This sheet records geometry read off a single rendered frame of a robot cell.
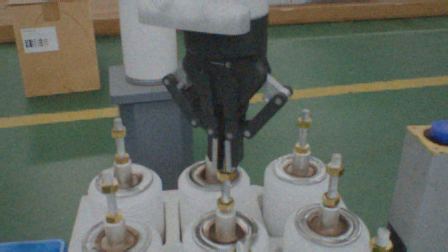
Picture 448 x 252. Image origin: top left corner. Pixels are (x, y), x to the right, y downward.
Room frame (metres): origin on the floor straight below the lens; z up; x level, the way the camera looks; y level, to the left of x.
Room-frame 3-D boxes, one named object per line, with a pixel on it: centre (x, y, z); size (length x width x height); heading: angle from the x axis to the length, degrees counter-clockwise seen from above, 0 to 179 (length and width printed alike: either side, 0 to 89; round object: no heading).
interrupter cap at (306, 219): (0.42, -0.12, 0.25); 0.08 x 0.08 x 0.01
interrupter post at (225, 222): (0.40, -0.01, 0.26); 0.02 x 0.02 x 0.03
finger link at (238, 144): (0.40, -0.02, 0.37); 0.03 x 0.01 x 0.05; 65
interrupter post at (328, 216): (0.42, -0.12, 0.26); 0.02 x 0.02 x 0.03
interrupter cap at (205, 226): (0.40, -0.01, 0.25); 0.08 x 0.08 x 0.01
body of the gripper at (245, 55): (0.40, 0.00, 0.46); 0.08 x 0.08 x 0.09
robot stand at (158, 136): (0.76, 0.12, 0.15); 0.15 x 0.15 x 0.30; 13
